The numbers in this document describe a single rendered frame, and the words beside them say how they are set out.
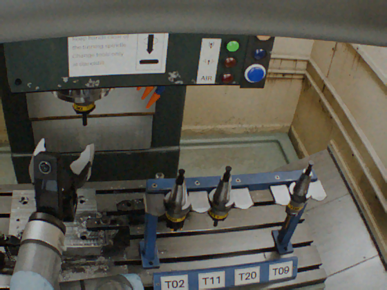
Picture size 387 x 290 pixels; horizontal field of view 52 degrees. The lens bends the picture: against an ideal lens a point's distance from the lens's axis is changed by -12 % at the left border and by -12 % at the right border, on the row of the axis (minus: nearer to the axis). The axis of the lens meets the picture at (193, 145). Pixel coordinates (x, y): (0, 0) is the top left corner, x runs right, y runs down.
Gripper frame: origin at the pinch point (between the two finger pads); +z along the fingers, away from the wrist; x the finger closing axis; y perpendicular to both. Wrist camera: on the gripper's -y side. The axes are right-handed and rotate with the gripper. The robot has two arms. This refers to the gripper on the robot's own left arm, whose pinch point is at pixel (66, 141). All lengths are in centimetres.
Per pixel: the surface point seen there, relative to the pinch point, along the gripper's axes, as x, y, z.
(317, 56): 84, 38, 108
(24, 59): -4.4, -22.5, -5.2
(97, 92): 4.6, -5.3, 9.4
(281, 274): 58, 55, 6
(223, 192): 34.0, 22.0, 9.7
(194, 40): 22.2, -24.4, 0.2
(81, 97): 1.5, -4.7, 8.1
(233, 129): 52, 87, 106
